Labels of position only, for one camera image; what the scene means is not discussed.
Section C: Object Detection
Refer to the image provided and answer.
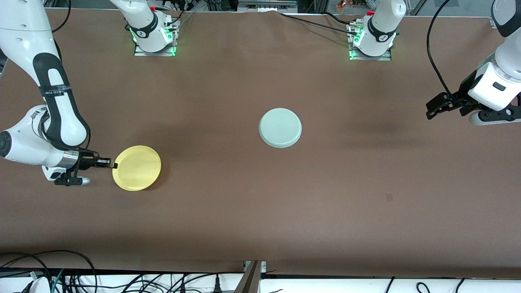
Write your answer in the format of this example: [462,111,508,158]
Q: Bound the yellow plate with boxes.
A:
[112,145,162,192]

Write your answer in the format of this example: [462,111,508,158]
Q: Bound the pale green plate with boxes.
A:
[258,107,303,149]

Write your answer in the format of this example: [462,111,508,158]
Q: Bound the colourful background objects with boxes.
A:
[336,0,367,11]

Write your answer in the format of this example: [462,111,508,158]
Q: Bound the brown table cover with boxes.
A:
[0,8,521,280]

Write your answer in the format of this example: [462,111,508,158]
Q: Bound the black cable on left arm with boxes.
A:
[426,0,454,96]

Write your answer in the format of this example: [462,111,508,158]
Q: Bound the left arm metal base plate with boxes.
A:
[347,20,392,61]

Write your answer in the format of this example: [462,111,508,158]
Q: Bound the large black looped cable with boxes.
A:
[0,249,97,293]

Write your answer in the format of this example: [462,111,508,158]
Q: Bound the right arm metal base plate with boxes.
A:
[134,18,180,57]

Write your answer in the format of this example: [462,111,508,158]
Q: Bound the green cable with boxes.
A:
[51,269,64,293]

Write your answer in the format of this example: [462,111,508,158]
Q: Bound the short black base cable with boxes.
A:
[322,11,363,26]

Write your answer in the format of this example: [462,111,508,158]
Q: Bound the long black base power cable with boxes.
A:
[278,12,359,37]

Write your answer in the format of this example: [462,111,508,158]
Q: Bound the grey base cable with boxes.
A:
[177,11,196,31]

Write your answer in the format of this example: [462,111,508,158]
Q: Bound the aluminium profile post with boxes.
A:
[234,260,267,293]

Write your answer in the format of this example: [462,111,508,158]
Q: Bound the aluminium frame rail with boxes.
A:
[237,0,298,13]

